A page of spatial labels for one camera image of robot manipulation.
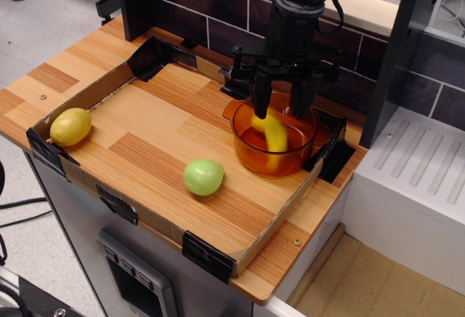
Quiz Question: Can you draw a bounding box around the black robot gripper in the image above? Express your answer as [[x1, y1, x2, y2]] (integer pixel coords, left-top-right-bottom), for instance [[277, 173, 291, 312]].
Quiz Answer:
[[230, 9, 345, 119]]

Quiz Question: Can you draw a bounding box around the yellow toy banana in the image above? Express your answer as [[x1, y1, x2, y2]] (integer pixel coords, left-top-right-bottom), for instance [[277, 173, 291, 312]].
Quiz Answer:
[[251, 109, 288, 172]]

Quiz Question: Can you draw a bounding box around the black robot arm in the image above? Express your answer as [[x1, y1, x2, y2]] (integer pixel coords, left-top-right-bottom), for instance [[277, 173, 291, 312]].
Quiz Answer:
[[230, 0, 345, 119]]

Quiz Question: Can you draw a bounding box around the orange transparent plastic pot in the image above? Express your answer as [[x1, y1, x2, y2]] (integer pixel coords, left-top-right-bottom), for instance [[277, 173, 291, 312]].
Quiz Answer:
[[223, 92, 319, 176]]

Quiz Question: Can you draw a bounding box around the cardboard fence with black tape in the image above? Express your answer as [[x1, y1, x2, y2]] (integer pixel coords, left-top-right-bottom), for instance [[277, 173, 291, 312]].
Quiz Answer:
[[27, 38, 365, 289]]

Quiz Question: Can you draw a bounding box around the green toy apple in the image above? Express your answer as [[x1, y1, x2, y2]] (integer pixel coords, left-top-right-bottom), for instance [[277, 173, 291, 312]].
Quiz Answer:
[[183, 158, 225, 196]]

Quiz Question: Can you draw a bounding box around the white toy sink drainboard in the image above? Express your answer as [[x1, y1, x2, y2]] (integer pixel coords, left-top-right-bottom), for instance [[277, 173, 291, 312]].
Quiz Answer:
[[342, 108, 464, 292]]

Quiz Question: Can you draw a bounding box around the black office chair base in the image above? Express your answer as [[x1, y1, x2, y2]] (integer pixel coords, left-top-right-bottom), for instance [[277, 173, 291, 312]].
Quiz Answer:
[[95, 0, 121, 25]]

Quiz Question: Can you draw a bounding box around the yellow toy potato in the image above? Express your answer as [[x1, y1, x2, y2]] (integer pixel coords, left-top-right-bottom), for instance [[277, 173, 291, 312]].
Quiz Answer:
[[50, 108, 92, 147]]

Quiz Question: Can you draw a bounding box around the grey toy oven front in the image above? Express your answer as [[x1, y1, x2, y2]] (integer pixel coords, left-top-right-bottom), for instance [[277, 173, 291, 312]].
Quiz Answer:
[[97, 230, 178, 317]]

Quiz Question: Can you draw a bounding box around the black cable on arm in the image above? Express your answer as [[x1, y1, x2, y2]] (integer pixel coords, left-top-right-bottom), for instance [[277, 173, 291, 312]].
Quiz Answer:
[[319, 0, 345, 37]]

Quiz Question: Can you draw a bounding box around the black vertical post right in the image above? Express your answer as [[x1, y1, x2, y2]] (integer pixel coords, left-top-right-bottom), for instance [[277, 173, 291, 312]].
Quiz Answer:
[[360, 0, 437, 148]]

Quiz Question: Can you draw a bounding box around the black vertical post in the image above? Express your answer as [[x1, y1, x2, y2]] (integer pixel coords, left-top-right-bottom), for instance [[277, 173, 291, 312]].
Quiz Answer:
[[116, 0, 163, 41], [360, 0, 437, 148]]

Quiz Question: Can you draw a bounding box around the black vertical post left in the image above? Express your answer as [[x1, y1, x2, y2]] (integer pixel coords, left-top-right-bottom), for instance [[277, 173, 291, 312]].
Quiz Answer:
[[116, 0, 163, 41]]

